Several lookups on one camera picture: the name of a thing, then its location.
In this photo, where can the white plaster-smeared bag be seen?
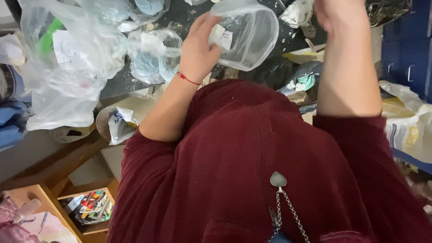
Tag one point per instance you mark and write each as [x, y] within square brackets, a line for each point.
[297, 13]

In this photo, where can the blue cabinet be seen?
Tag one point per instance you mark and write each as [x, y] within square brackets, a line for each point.
[406, 50]

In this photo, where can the person's right hand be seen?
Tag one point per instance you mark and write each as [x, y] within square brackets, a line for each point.
[341, 15]

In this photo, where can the black plastic bag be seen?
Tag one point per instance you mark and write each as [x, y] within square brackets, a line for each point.
[270, 72]

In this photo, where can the maroon sweater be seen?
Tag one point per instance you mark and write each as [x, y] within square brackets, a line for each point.
[256, 168]

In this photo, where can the person's left hand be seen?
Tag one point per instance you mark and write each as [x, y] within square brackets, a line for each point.
[195, 54]

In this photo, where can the white paper label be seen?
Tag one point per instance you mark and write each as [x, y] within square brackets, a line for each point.
[223, 37]

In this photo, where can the green plastic piece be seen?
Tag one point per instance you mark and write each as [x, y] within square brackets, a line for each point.
[50, 37]

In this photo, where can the large crumpled clear plastic bag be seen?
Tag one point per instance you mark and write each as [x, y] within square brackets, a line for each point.
[74, 71]

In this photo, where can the blue cloth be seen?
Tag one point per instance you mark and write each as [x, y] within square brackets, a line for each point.
[11, 121]

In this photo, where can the teal plaster piece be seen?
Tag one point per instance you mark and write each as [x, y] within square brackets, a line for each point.
[306, 82]

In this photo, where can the white bag with blue print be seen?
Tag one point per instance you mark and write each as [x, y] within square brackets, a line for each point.
[121, 125]

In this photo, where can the clear bag with blue mould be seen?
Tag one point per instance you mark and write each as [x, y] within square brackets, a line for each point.
[152, 57]

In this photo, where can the white and yellow sack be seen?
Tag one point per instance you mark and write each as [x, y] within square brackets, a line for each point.
[411, 131]

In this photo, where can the small clear plastic bag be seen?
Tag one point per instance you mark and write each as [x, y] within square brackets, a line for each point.
[251, 37]

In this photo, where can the pink cloth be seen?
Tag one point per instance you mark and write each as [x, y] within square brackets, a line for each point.
[11, 222]

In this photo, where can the clear plastic bottle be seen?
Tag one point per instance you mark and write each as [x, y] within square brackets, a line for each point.
[27, 210]

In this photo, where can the clear bag with blue lump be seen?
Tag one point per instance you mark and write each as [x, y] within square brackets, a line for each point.
[135, 10]

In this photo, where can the wooden box of tools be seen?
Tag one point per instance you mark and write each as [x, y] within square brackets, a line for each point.
[89, 209]

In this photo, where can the metal spatula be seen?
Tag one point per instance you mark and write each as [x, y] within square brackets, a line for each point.
[308, 30]

